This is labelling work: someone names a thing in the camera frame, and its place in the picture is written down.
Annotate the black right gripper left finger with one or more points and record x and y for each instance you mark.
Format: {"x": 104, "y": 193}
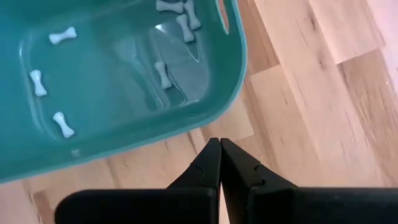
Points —
{"x": 140, "y": 208}

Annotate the white plastic bone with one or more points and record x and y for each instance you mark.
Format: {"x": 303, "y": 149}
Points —
{"x": 38, "y": 83}
{"x": 163, "y": 75}
{"x": 192, "y": 15}
{"x": 169, "y": 6}
{"x": 62, "y": 35}
{"x": 185, "y": 28}
{"x": 63, "y": 125}

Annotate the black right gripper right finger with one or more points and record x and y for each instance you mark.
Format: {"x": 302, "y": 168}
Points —
{"x": 311, "y": 208}

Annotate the green plastic bin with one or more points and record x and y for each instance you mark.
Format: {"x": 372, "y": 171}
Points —
{"x": 109, "y": 93}

